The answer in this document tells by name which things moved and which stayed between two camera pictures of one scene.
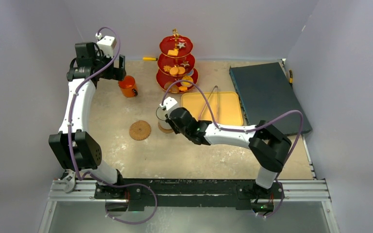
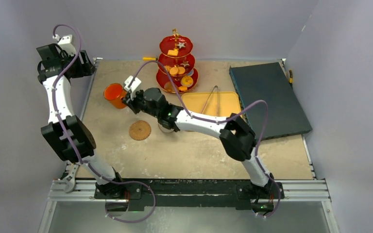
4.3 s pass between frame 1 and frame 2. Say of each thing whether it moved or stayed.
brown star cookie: stayed
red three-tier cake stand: stayed
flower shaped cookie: stayed
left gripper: moved
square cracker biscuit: stayed
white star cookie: stayed
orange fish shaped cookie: stayed
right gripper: moved
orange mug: moved
